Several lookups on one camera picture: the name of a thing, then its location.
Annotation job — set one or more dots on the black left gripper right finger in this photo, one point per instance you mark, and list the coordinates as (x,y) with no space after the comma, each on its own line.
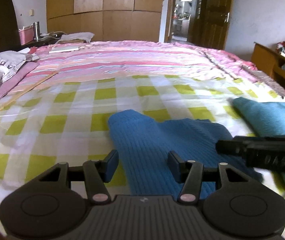
(189,173)

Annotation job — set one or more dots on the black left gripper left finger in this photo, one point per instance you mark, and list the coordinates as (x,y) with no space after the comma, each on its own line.
(96,174)

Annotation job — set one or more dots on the blue striped knit sweater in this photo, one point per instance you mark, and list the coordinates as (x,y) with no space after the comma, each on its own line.
(143,145)

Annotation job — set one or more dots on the teal folded garment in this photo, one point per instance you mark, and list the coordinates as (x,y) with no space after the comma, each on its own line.
(266,118)

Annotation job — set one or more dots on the wooden shelf unit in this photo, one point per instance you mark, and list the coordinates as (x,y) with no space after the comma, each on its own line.
(270,62)

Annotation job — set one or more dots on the long wooden stick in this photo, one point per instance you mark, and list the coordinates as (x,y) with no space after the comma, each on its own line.
(31,87)

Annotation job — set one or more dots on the pink striped quilt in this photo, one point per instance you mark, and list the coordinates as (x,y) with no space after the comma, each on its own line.
(106,60)

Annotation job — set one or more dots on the white book on bed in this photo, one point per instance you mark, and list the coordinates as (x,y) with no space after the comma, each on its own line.
(64,49)

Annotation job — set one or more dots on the white cloth on nightstand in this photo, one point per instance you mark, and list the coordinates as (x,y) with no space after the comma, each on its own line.
(85,36)

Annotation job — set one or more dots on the white pillow with red hearts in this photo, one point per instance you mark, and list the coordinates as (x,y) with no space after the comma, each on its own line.
(14,66)

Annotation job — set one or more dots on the pink storage box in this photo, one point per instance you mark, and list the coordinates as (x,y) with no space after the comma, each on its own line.
(26,34)

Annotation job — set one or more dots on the silver metal cup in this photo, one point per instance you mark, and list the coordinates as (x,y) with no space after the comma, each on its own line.
(36,31)

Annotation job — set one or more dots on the wooden wardrobe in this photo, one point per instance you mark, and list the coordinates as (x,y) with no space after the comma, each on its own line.
(108,20)

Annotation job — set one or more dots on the dark wooden door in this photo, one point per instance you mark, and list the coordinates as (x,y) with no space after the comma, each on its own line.
(215,16)

